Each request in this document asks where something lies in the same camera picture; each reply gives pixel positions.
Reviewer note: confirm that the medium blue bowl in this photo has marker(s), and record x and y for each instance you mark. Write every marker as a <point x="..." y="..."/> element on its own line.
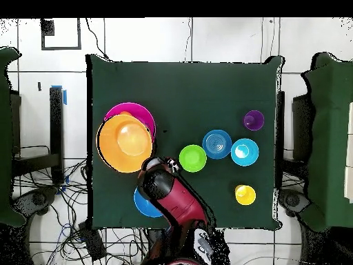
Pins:
<point x="143" y="205"/>

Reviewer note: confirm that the large orange bowl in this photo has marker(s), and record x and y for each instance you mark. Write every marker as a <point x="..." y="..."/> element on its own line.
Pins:
<point x="124" y="143"/>

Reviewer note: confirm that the large pink bowl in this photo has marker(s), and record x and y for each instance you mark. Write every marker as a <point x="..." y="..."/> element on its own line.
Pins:
<point x="143" y="113"/>

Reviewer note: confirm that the orange cup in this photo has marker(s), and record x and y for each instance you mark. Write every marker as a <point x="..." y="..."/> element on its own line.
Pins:
<point x="126" y="113"/>

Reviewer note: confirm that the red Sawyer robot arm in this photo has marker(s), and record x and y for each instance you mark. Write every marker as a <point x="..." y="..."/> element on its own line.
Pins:
<point x="176" y="198"/>

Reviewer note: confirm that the small green bowl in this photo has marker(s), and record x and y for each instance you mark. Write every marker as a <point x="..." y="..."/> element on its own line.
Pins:
<point x="193" y="158"/>

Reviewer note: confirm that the dark blue bowl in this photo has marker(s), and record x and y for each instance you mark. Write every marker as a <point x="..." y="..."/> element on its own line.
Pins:
<point x="217" y="144"/>

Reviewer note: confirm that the small light blue bowl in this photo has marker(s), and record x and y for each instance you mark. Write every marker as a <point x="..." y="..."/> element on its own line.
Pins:
<point x="245" y="152"/>

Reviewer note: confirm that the dark green tablecloth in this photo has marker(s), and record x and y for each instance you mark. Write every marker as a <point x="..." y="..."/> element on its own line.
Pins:
<point x="193" y="91"/>

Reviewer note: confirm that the yellow cup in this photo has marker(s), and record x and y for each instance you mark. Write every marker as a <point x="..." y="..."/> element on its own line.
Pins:
<point x="245" y="195"/>

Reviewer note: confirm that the purple cup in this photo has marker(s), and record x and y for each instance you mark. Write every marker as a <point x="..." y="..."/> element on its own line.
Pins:
<point x="253" y="120"/>

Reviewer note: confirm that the black power box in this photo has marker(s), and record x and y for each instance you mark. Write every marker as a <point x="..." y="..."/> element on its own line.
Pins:
<point x="92" y="241"/>

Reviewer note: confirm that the blue tape strip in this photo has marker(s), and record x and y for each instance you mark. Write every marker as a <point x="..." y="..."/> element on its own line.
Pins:
<point x="65" y="97"/>

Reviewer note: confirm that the dark grey chair base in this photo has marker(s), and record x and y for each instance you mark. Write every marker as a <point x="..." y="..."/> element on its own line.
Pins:
<point x="292" y="200"/>
<point x="35" y="200"/>

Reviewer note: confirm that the green cloth covered side table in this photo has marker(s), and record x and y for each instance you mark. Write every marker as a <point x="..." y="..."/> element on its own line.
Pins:
<point x="5" y="138"/>
<point x="331" y="138"/>

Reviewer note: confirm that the black metal frame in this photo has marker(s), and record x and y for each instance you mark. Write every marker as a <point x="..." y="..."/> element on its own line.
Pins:
<point x="56" y="124"/>

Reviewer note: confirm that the black square floor frame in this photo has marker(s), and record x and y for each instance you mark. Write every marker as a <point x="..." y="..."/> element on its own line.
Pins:
<point x="47" y="27"/>

